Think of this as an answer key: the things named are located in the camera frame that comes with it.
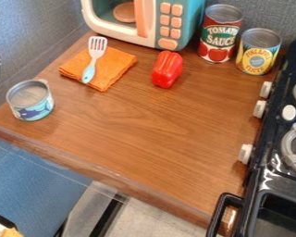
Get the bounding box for yellow pineapple can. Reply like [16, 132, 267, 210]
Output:
[234, 27, 284, 77]

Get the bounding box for white and blue spatula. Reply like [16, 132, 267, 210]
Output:
[80, 35, 110, 85]

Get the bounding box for red tomato can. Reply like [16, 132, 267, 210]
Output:
[196, 3, 245, 65]

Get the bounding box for short blue fish can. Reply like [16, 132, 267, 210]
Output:
[5, 79, 56, 122]

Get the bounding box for orange cloth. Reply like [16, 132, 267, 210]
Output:
[57, 45, 139, 93]

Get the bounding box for toy microwave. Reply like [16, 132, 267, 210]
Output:
[80, 0, 208, 52]

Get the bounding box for red toy pepper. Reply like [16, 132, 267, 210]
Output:
[150, 50, 186, 90]

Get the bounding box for black toy stove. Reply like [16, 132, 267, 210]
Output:
[204, 36, 296, 237]

